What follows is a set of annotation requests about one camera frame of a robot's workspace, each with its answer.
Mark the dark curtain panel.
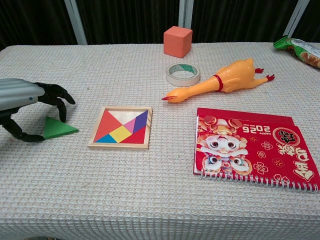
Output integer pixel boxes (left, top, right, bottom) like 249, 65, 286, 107
75, 0, 181, 46
291, 0, 320, 43
0, 0, 78, 51
191, 0, 300, 44

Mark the orange foam cube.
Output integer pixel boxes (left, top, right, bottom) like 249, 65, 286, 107
163, 25, 193, 59

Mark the red spiral calendar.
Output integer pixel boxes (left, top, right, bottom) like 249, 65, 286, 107
192, 107, 320, 193

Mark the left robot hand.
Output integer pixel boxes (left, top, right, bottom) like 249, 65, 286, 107
0, 78, 76, 143

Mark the pink tangram triangle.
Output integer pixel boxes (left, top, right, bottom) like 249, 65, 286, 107
122, 117, 137, 133

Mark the orange-red tangram triangle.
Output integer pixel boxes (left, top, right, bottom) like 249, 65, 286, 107
94, 109, 124, 143

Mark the purple tangram parallelogram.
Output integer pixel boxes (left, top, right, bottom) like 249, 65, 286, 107
133, 110, 149, 134

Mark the wooden tangram tray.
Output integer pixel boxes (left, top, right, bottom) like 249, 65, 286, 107
87, 106, 153, 151

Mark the green wooden triangle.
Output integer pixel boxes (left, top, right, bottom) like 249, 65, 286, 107
42, 116, 80, 140

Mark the red tangram triangle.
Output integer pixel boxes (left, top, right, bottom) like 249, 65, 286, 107
121, 126, 147, 145

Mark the masking tape roll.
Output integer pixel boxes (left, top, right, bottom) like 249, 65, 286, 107
165, 63, 201, 88

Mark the beige woven tablecloth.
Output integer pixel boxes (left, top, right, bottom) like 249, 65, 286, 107
0, 41, 320, 240

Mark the yellow rubber chicken toy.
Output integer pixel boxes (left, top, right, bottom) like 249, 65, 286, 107
161, 58, 276, 104

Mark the blue tangram triangle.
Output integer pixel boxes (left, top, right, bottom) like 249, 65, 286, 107
95, 134, 118, 144

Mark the green snack packet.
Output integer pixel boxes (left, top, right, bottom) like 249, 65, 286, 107
272, 35, 320, 70

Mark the grey metal frame post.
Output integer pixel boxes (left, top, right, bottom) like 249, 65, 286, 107
63, 0, 88, 46
178, 0, 195, 30
283, 0, 311, 38

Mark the yellow tangram square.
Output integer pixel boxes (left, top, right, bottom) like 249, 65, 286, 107
109, 124, 136, 144

